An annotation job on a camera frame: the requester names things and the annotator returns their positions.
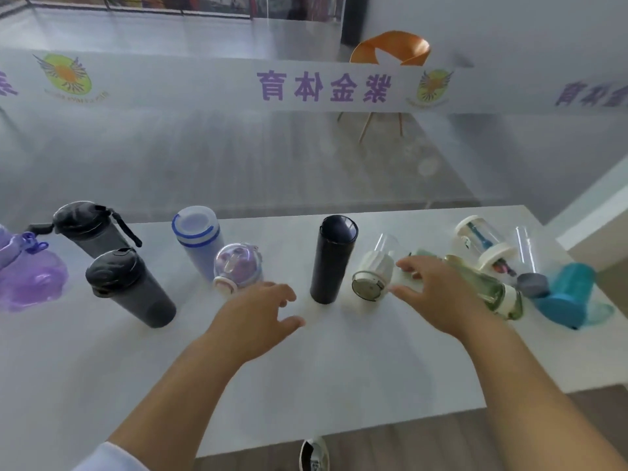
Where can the person's left hand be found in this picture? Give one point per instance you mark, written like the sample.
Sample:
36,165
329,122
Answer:
250,323

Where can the person's right hand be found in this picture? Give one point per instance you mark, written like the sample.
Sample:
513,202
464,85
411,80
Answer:
441,299

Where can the green transparent bottle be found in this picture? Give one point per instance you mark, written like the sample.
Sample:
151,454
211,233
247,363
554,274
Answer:
495,291

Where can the small lilac cartoon bottle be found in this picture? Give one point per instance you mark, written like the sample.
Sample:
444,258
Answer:
235,262

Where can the clear bottle white lid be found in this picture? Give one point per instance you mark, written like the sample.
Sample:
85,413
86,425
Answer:
375,274

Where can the clear bottle white ends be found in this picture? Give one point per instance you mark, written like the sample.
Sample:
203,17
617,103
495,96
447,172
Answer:
483,235

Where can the white bottle blue ring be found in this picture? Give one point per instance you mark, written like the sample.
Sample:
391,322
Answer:
196,250

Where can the clear bottle grey cap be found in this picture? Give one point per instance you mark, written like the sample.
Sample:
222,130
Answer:
532,284

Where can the black thermos flask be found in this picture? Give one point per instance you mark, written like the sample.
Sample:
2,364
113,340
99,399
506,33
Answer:
331,264

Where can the teal water bottle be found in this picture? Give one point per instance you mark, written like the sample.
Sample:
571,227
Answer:
569,294

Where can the purple cartoon dome bottle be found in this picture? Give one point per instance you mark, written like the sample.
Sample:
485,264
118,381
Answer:
34,284

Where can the person's left forearm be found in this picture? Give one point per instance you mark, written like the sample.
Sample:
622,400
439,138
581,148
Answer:
176,407

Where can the person's right forearm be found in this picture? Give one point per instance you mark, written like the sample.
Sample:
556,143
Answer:
535,407

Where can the person's white shoe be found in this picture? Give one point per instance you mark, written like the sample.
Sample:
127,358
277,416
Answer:
314,456

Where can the person's white shirt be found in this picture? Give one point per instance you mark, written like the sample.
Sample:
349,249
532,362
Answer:
113,461

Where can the white table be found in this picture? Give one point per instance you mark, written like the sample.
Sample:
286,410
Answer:
343,367

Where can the black table clamp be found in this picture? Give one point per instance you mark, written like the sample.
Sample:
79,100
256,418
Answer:
39,228

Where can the frosted band with purple print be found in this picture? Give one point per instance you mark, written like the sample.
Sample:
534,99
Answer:
196,83

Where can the orange chair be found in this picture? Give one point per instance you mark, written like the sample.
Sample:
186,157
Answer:
392,44

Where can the black railing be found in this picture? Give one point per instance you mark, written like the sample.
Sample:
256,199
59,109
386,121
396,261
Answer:
147,7

